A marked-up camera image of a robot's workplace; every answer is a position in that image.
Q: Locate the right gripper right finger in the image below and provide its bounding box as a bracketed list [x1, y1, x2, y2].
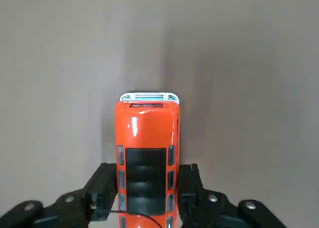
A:
[177, 163, 289, 228]

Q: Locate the thin black wire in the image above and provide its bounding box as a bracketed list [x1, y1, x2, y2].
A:
[109, 209, 164, 228]

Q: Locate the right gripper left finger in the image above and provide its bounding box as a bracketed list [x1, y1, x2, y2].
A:
[0, 162, 118, 228]

